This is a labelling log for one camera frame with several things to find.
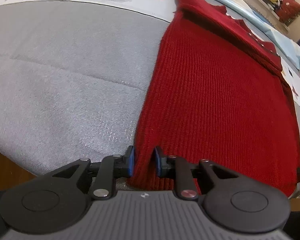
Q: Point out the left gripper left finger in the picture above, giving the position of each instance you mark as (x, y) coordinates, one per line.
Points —
(60, 198)

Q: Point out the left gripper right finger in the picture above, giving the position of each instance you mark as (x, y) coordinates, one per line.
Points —
(230, 199)

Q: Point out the dark red knit sweater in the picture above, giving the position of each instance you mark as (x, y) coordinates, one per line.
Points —
(217, 93)

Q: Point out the light blue folded sheet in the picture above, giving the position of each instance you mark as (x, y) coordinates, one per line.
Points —
(285, 44)

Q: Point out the dark red cushion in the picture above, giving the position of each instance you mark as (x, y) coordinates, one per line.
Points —
(288, 11)

